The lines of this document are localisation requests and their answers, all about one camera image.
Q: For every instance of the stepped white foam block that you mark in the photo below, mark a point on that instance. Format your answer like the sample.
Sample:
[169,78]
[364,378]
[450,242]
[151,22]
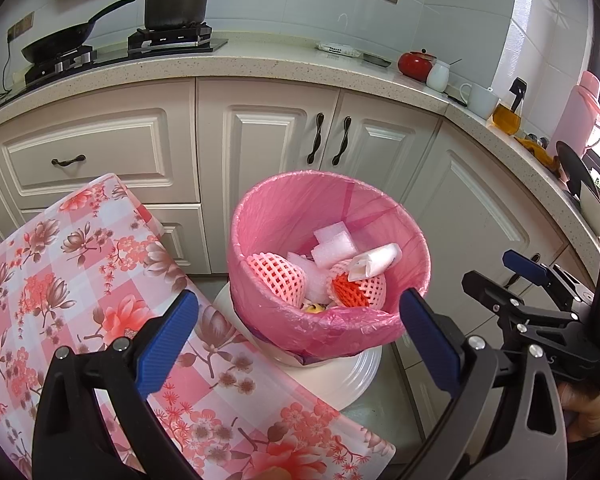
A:
[335,255]

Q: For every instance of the white tray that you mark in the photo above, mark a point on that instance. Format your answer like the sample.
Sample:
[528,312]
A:
[337,48]

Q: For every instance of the white round stand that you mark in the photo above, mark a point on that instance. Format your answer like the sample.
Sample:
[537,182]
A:
[340,380]

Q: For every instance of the pink-lined waste bin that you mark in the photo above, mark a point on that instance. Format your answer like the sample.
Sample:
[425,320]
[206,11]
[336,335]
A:
[265,210]

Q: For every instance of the yellow cloth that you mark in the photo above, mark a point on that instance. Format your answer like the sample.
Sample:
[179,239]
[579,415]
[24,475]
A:
[532,147]

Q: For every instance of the pink thermos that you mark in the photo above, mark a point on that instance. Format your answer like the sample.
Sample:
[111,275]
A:
[582,110]

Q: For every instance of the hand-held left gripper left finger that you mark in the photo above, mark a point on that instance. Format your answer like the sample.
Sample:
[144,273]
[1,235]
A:
[167,345]

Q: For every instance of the speckled kitchen countertop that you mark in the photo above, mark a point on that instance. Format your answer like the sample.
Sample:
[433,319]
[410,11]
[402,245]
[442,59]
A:
[280,60]

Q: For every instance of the yellow sponge with hole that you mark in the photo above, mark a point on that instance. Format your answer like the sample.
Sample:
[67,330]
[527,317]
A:
[314,308]

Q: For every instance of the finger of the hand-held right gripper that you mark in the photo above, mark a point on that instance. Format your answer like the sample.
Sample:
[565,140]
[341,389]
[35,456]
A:
[490,292]
[525,266]

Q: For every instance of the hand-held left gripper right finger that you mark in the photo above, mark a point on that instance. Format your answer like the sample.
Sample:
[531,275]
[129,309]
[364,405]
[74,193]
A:
[430,345]

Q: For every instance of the person's right hand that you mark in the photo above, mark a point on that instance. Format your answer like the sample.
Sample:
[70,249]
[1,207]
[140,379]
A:
[590,410]

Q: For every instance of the metal dish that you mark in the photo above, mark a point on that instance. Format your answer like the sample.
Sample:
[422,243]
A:
[377,59]

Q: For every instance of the red teapot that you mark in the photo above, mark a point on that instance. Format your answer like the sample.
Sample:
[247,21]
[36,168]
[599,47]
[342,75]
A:
[415,65]

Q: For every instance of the gold wall outlet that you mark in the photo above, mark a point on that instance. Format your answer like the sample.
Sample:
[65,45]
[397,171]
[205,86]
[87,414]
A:
[22,25]

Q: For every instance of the black wok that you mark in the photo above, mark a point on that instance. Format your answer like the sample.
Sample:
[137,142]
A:
[55,45]

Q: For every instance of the pink floral tablecloth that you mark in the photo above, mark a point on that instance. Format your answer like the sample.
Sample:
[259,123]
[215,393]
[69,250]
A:
[55,270]

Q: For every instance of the oil bottle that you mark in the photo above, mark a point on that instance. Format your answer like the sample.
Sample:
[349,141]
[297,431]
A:
[507,117]

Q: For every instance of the white cabinet door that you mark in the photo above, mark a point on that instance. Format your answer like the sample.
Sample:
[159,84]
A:
[380,150]
[260,135]
[480,210]

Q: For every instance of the printed white paper cup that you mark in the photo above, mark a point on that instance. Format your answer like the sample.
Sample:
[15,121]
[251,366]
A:
[375,262]

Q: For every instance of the white jar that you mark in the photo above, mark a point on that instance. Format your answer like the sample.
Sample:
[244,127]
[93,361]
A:
[437,77]

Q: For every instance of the black round pan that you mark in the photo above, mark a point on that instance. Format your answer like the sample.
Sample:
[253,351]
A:
[572,170]

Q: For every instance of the black gas stove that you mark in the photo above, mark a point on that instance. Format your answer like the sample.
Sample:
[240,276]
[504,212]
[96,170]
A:
[170,42]

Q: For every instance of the pink orange foam fruit net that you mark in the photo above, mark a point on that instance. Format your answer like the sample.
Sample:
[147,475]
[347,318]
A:
[360,290]

